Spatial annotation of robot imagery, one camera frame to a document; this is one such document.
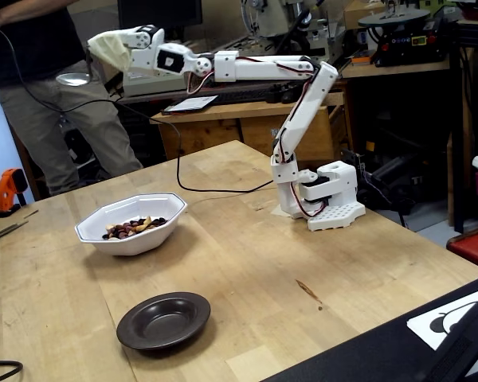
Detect red cushioned wooden chair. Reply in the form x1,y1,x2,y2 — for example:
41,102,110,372
445,224,478,273

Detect beige control box red button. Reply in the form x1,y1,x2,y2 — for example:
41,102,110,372
121,39,208,99

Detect bent metal spoon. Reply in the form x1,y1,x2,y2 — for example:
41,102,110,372
55,46,93,88

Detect black bar clamp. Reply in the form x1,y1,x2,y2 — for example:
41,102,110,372
368,157,421,204

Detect beige masking tape wrap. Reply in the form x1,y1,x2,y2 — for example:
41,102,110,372
86,31,133,73

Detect bare standing person forearm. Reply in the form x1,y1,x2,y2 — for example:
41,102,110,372
0,0,79,29

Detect white octagonal bowl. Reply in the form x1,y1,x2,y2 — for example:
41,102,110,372
74,192,189,257

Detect black scroll saw machine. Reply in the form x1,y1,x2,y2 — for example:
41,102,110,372
358,7,451,68

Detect black strap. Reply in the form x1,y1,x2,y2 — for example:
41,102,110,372
421,294,478,382

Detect black keyboard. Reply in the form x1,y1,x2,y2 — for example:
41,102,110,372
205,87,272,107

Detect wooden side table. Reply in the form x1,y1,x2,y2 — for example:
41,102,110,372
340,59,451,80

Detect trail mix pile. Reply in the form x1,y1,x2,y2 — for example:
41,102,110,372
101,216,168,241

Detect black computer monitor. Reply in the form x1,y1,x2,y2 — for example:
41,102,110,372
117,0,204,39

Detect wooden workbench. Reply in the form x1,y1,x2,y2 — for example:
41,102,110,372
149,81,350,162

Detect robot controller circuit board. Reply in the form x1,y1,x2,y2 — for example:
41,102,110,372
341,147,368,176

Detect black flat surface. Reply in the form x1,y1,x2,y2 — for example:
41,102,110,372
262,272,478,382

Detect white paper panda print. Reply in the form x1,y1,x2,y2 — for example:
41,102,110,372
406,285,478,377

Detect person black shirt khaki pants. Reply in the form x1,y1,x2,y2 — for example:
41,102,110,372
0,0,144,197

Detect long black cable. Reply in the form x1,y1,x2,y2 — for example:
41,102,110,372
0,19,275,194

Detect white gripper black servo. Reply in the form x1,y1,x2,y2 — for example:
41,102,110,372
87,25,165,74

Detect black cable loop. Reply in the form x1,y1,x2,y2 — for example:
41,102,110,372
0,360,25,382

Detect flat grey metal strip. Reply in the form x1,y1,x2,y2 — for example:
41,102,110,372
0,220,29,247

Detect brown cardboard box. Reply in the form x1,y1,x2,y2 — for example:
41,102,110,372
342,0,387,31

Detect white sheet black frame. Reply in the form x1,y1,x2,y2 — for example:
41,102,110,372
161,94,220,117

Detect black desktop tool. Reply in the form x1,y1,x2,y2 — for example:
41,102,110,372
265,80,310,104

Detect dark brown plate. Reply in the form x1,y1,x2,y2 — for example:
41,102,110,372
116,291,212,352

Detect beige milling machine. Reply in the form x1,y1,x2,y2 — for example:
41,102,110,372
201,0,351,83

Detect orange trigger clamp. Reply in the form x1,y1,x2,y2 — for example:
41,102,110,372
0,168,29,219

